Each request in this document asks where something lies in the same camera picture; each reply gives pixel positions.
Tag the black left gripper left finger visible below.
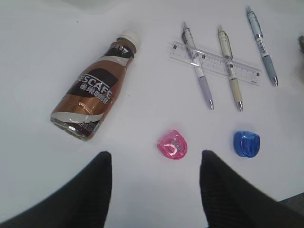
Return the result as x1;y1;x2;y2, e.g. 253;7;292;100
0;152;112;228

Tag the Nescafe coffee bottle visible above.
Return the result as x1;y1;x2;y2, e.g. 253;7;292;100
50;30;141;142

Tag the pink pencil sharpener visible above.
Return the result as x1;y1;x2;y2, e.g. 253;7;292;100
157;129;188;160

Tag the grey grip pen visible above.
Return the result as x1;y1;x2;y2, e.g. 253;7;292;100
181;22;214;110

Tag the cream grip pen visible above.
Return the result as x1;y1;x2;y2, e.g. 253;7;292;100
218;26;243;112

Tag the blue grip pen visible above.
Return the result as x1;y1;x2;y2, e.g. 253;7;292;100
246;6;278;87

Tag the clear plastic ruler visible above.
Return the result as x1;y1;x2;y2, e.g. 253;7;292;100
170;41;262;85

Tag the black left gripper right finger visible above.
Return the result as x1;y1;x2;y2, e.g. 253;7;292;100
199;150;304;228

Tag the blue pencil sharpener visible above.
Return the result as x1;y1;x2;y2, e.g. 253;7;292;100
233;131;260;158

